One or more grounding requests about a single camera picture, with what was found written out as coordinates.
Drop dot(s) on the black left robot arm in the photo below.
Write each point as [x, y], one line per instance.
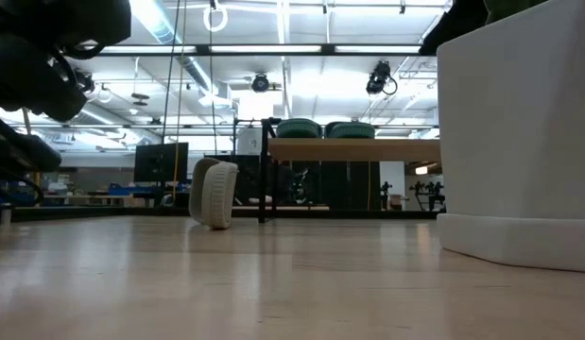
[32, 71]

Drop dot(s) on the black cabinet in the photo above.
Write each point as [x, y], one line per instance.
[349, 186]

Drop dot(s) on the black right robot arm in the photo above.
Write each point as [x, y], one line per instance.
[452, 23]

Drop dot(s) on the thin black tube stand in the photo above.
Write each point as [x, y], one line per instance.
[234, 137]

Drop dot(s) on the blue background table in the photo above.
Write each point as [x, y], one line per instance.
[131, 190]

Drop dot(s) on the wooden shelf with black legs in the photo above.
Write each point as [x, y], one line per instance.
[358, 150]

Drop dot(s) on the black aluminium table frame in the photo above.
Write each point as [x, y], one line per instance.
[367, 215]

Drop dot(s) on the silver ventilation duct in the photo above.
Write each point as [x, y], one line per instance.
[162, 28]

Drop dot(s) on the small background robot arm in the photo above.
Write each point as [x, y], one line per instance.
[385, 191]
[431, 191]

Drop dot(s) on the lit ceiling lamp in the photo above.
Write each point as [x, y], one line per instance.
[421, 170]

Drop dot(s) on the black overhead beam with lights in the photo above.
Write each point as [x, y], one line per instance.
[327, 48]

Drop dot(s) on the white box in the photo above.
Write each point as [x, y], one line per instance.
[250, 141]

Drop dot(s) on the grey rubber slide sandal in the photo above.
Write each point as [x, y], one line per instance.
[216, 196]

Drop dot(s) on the white plant pot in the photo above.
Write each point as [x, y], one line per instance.
[509, 141]

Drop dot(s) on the green rubber slide sandal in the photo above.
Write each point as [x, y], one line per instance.
[351, 130]
[299, 128]

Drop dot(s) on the thin black horizontal bar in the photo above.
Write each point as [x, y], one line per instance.
[202, 126]

